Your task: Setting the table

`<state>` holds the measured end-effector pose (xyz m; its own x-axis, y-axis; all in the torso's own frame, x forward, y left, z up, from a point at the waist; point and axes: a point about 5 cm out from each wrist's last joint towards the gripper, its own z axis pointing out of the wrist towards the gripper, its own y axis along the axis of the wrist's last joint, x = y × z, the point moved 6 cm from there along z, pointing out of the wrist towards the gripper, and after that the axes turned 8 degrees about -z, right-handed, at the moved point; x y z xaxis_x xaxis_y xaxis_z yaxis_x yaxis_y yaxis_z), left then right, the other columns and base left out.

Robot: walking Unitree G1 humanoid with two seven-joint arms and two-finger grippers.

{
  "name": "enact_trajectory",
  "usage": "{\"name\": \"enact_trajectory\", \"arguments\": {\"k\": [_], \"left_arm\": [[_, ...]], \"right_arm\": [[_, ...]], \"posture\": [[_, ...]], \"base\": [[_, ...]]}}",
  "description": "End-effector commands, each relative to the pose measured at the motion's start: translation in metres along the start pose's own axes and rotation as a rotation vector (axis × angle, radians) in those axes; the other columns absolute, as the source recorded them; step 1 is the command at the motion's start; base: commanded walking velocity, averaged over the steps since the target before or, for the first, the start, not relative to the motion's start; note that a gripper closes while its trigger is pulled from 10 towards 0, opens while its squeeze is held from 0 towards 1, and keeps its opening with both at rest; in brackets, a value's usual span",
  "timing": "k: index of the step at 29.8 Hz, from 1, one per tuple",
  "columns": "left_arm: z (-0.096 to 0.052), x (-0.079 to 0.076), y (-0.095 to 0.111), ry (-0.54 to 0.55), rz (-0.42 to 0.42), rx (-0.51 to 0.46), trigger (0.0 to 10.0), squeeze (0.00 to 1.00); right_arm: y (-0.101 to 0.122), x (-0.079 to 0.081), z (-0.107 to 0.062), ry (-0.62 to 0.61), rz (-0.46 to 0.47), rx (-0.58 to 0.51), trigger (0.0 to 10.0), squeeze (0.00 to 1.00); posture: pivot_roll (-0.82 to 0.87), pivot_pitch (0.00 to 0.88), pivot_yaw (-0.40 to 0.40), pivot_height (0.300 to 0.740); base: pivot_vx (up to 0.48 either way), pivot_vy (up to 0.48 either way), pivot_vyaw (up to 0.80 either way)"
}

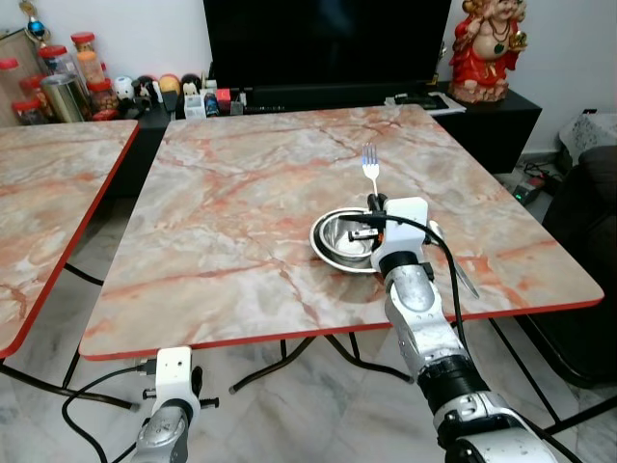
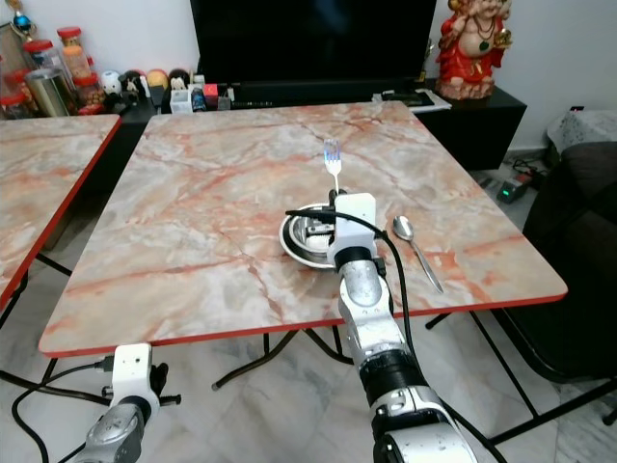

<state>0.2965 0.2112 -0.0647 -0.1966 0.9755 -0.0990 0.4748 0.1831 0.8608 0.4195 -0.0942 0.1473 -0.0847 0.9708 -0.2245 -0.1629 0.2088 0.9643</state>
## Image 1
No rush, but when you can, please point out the black power strip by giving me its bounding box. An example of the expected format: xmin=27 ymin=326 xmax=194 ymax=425
xmin=509 ymin=172 xmax=549 ymax=205

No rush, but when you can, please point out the clear jar with red lid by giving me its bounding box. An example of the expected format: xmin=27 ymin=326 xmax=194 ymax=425
xmin=38 ymin=44 xmax=75 ymax=80

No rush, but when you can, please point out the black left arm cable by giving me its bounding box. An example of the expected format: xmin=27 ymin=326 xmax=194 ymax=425
xmin=62 ymin=362 xmax=157 ymax=463

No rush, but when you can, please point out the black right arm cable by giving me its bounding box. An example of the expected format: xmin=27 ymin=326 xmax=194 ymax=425
xmin=365 ymin=213 xmax=469 ymax=350

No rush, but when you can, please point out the orange toy figurine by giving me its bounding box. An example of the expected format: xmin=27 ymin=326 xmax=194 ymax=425
xmin=158 ymin=73 xmax=182 ymax=109

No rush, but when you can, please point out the large marble table red edge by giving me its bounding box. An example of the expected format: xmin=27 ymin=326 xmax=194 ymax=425
xmin=64 ymin=104 xmax=617 ymax=437

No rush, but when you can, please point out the stainless steel bowl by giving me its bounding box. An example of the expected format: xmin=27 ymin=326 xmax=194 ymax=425
xmin=318 ymin=212 xmax=383 ymax=263

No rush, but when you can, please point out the black television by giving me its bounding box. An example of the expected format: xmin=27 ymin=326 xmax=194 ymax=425
xmin=201 ymin=0 xmax=453 ymax=94

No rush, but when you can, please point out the black toy figurine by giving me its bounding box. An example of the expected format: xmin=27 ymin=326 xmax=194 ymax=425
xmin=134 ymin=75 xmax=158 ymax=107

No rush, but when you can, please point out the white lace cloth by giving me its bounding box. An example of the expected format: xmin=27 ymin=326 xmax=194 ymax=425
xmin=558 ymin=110 xmax=617 ymax=163

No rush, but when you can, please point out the silver metal fork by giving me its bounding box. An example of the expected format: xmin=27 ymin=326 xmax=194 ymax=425
xmin=362 ymin=144 xmax=383 ymax=205

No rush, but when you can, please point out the marble side table red edge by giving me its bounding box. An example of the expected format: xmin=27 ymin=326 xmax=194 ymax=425
xmin=0 ymin=120 xmax=142 ymax=361

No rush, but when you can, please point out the silver metal spoon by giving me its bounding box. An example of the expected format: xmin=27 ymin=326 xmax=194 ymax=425
xmin=428 ymin=221 xmax=481 ymax=299

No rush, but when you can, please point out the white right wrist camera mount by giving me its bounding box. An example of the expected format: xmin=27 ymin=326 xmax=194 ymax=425
xmin=370 ymin=197 xmax=431 ymax=277

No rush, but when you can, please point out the dark sofa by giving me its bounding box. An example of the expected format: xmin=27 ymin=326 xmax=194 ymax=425
xmin=528 ymin=145 xmax=617 ymax=390

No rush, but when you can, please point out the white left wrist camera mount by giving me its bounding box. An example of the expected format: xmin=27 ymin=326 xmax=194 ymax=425
xmin=153 ymin=347 xmax=195 ymax=418

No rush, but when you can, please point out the tall orange snack jar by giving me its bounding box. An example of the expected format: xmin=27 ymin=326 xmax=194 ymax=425
xmin=71 ymin=32 xmax=106 ymax=90

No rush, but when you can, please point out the red laughing Buddha statue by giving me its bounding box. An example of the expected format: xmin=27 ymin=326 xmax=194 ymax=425
xmin=446 ymin=0 xmax=529 ymax=105

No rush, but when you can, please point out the blue hanging ornament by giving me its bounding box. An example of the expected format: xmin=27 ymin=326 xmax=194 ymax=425
xmin=21 ymin=0 xmax=50 ymax=41

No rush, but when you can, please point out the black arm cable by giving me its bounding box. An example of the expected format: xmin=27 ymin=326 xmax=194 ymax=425
xmin=365 ymin=213 xmax=469 ymax=350
xmin=62 ymin=362 xmax=157 ymax=463

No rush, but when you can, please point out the white toy figurine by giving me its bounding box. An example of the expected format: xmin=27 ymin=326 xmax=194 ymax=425
xmin=113 ymin=75 xmax=135 ymax=105

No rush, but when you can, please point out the steel canister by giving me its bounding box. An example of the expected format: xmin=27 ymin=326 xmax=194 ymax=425
xmin=40 ymin=73 xmax=91 ymax=123

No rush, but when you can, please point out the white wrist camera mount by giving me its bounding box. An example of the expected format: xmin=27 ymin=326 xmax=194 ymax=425
xmin=370 ymin=197 xmax=431 ymax=277
xmin=153 ymin=347 xmax=195 ymax=418

